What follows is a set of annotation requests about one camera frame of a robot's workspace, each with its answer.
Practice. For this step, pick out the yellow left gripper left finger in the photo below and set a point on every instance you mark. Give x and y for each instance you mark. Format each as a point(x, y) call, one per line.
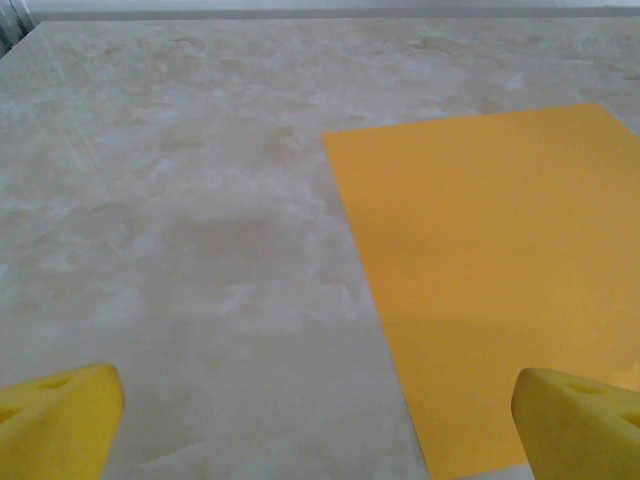
point(55, 425)

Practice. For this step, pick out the aluminium corner post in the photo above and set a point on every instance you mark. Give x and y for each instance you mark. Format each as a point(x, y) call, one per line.
point(12, 20)

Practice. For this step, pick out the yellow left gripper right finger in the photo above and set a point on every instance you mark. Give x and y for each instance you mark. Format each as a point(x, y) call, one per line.
point(580, 435)

